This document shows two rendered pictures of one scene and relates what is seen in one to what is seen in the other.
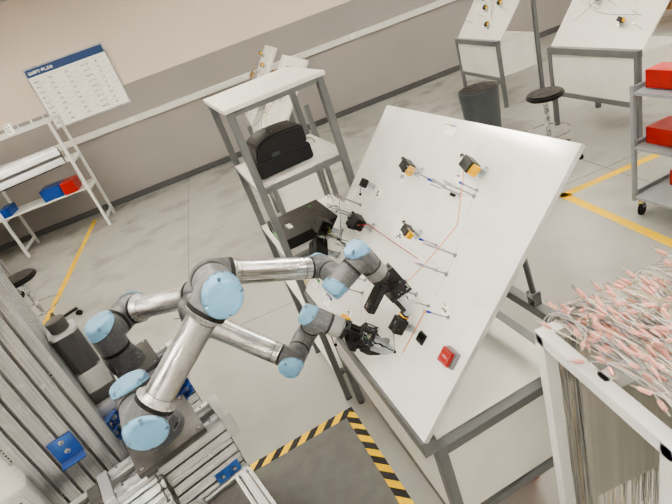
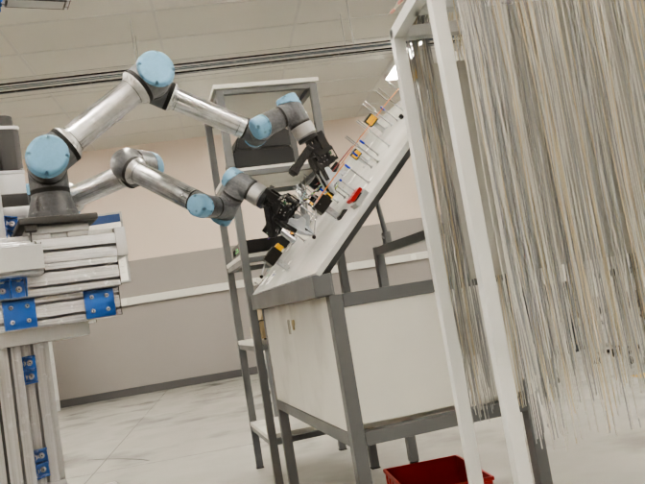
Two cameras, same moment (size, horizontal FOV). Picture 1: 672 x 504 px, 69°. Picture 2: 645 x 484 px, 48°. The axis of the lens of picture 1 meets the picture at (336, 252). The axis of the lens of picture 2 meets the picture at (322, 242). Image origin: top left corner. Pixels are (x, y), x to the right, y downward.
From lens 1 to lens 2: 1.75 m
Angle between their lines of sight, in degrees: 33
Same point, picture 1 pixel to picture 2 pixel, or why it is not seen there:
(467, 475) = (367, 358)
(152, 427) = (55, 146)
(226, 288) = (160, 59)
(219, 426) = (109, 235)
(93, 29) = (117, 198)
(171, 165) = (152, 369)
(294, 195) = not seen: hidden behind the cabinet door
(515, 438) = (432, 335)
